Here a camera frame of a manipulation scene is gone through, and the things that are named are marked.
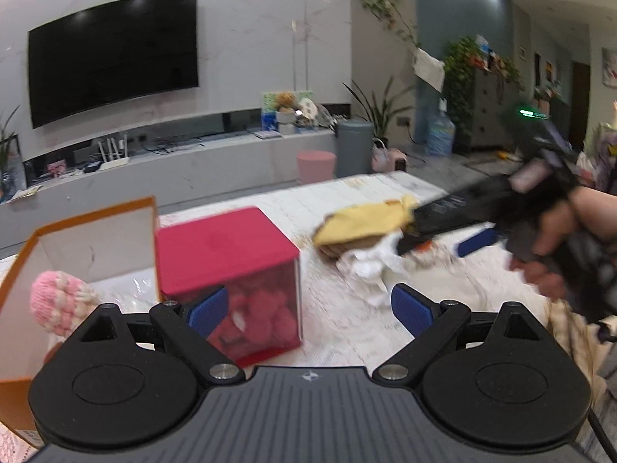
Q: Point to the yellow floor toy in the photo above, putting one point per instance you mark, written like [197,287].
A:
[508,156]

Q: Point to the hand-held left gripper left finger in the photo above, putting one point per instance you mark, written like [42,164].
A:
[208,312]

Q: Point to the orange cardboard box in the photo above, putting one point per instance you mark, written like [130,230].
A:
[72,251]

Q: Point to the clear plastic bag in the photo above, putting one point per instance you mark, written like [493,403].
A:
[135,294]

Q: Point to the pink flat book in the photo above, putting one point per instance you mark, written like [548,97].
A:
[267,134]

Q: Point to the white marble television cabinet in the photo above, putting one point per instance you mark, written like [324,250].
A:
[193,178]

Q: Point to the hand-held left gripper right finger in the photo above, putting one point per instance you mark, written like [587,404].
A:
[412,309]

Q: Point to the loose paper sheets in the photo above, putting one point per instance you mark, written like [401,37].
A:
[23,194]

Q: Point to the pile of pink plush hearts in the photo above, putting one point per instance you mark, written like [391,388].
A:
[270,318]

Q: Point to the person's right hand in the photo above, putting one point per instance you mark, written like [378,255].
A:
[554,226]

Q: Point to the pink small heater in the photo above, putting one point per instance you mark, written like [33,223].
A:
[396,159]

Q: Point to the black television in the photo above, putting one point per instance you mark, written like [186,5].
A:
[113,53]

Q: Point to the grey trash can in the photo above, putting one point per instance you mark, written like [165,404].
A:
[354,149]

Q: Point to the green plant in glass vase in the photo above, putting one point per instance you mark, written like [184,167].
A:
[6,154]

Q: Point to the dark wooden door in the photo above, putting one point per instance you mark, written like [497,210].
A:
[581,106]

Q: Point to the green white picture board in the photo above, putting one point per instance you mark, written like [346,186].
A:
[269,106]

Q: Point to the white round fan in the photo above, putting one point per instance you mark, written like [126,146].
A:
[308,108]

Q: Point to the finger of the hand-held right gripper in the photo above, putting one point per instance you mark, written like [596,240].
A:
[458,210]
[477,242]

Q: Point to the pink photo card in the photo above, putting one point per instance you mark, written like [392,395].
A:
[57,168]

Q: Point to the pink white woven basket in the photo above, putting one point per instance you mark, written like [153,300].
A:
[381,156]

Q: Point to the grey drawer cabinet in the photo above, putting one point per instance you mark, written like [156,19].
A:
[491,111]

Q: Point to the long-leaf potted plant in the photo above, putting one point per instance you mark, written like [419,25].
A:
[381,111]

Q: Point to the hanging vine plant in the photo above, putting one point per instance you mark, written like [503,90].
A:
[385,9]

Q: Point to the small black box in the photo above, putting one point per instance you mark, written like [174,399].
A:
[91,168]

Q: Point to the yellow cloth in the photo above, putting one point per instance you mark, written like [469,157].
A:
[361,222]

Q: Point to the blue water bottle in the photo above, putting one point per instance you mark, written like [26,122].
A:
[441,135]

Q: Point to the red storage box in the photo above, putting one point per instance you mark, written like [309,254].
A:
[217,246]

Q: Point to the pink round stool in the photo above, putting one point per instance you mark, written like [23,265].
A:
[315,166]

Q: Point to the white planter cup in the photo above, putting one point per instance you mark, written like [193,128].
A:
[286,120]

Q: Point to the lemon print checked tablecloth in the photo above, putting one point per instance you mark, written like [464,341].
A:
[299,202]

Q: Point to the flower wall picture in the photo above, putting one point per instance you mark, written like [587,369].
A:
[610,67]

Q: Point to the bushy green potted plant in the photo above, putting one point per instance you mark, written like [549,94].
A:
[458,67]

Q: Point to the brown soft pouch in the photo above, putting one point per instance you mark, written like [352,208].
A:
[347,248]

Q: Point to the pink knitted toy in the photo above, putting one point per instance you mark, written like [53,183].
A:
[58,299]

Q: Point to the white hanging cloth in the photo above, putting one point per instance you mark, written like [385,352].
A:
[429,70]

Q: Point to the white red-print plastic bag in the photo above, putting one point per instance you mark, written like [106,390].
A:
[588,169]

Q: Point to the brown teddy bear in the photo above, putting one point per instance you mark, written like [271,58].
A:
[285,100]

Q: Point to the white router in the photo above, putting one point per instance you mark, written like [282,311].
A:
[113,159]

